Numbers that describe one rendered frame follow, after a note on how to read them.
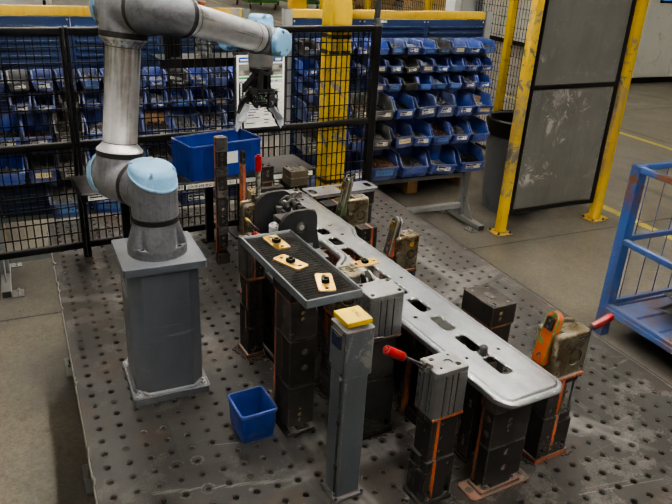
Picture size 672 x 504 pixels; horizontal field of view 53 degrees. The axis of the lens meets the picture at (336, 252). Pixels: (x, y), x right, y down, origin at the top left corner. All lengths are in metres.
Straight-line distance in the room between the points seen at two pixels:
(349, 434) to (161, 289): 0.61
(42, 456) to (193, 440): 1.24
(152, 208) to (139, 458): 0.60
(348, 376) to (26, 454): 1.80
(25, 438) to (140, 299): 1.39
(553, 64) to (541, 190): 0.91
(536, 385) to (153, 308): 0.94
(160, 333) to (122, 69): 0.67
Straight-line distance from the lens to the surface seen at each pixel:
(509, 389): 1.51
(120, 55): 1.77
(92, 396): 2.00
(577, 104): 5.19
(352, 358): 1.39
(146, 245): 1.74
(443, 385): 1.43
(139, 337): 1.83
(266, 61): 2.12
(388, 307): 1.59
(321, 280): 1.49
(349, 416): 1.48
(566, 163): 5.30
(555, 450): 1.85
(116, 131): 1.79
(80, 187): 2.54
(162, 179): 1.69
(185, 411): 1.88
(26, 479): 2.86
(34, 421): 3.13
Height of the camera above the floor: 1.83
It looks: 24 degrees down
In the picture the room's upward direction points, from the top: 3 degrees clockwise
